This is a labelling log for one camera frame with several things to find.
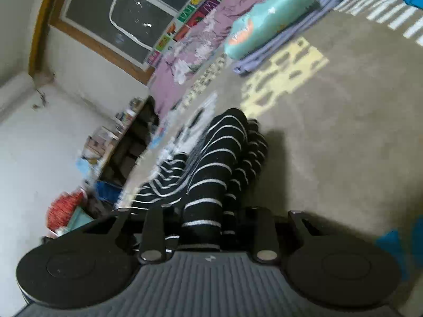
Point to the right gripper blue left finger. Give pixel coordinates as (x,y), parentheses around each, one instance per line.
(160,235)

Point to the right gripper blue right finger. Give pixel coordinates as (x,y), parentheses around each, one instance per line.
(262,240)

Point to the black white striped garment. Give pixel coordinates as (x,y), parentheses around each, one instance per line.
(201,193)

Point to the green plastic storage bin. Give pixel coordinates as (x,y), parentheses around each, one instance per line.
(79,219)

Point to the red patterned fabric bundle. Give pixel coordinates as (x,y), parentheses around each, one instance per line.
(61,210)

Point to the dark wooden side desk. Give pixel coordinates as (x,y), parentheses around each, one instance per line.
(131,144)

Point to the cardboard box on desk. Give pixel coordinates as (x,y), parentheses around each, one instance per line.
(97,143)

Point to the brown Mickey Mouse blanket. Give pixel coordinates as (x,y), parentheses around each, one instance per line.
(341,108)

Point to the purple floral duvet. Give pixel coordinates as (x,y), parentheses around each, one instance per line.
(168,83)

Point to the teal folded children top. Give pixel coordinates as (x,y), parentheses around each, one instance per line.
(264,21)

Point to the colourful alphabet headboard panel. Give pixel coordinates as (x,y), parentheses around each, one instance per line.
(187,13)

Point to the white wall air conditioner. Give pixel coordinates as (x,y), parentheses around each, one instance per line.
(14,93)

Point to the window with wooden frame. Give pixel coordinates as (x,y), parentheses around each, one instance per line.
(121,31)

